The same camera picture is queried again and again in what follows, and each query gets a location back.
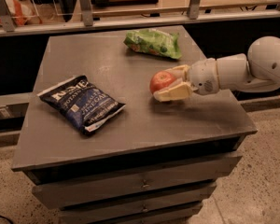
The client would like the red apple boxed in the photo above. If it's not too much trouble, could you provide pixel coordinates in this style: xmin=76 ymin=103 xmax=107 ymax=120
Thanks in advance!
xmin=149 ymin=71 xmax=176 ymax=93

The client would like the grey metal railing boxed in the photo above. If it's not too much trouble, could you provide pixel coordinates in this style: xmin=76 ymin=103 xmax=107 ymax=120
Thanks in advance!
xmin=0 ymin=0 xmax=280 ymax=37

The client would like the green snack bag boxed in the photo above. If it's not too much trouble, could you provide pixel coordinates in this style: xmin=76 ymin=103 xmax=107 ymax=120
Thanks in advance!
xmin=124 ymin=28 xmax=182 ymax=60

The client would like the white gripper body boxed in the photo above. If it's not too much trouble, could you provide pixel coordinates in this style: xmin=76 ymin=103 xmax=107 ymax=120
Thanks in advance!
xmin=188 ymin=58 xmax=219 ymax=95

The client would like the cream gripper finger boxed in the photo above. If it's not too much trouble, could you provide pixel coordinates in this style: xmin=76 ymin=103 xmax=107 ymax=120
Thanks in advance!
xmin=153 ymin=82 xmax=192 ymax=102
xmin=167 ymin=64 xmax=189 ymax=80

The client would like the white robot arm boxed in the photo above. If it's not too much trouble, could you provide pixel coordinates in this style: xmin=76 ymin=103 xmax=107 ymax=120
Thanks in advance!
xmin=150 ymin=36 xmax=280 ymax=102

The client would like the orange white bag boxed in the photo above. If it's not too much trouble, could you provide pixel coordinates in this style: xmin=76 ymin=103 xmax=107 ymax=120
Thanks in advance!
xmin=0 ymin=0 xmax=42 ymax=26

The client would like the blue potato chip bag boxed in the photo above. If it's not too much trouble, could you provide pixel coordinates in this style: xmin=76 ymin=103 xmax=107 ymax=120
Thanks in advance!
xmin=37 ymin=76 xmax=125 ymax=135

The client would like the grey drawer cabinet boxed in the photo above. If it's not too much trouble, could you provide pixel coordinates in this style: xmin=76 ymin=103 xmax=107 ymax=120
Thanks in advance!
xmin=12 ymin=31 xmax=256 ymax=224

